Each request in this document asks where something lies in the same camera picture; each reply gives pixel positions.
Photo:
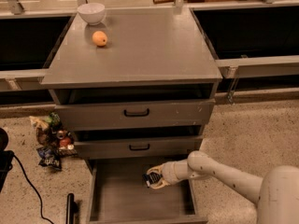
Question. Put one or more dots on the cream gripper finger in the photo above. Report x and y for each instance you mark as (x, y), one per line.
(155, 170)
(160, 184)

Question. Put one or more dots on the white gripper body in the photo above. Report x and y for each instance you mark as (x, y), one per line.
(168, 173)

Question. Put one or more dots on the dark blueberry rxbar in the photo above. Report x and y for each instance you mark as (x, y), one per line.
(152, 179)

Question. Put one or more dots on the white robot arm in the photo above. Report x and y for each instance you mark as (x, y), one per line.
(276, 195)

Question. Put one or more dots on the grey middle drawer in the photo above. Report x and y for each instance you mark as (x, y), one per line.
(139, 147)

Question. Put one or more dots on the grey open bottom drawer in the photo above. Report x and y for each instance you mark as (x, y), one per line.
(120, 195)

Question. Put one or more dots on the grey top drawer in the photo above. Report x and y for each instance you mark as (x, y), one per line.
(112, 116)

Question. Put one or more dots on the grey drawer cabinet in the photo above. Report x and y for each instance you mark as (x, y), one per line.
(151, 55)

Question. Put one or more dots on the red soda can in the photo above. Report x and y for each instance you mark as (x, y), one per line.
(65, 142)

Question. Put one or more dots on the pile of snack packages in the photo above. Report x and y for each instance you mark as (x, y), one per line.
(49, 132)

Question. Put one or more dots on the dark blue chip bag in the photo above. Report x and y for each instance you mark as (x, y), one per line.
(49, 157)

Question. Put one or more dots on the orange fruit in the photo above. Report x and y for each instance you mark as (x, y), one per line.
(99, 38)

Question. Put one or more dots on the black device at left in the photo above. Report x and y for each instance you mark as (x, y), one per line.
(6, 157)

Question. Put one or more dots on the white ceramic bowl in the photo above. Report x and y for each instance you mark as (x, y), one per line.
(92, 13)

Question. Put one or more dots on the black left base handle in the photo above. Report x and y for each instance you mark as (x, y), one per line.
(71, 208)

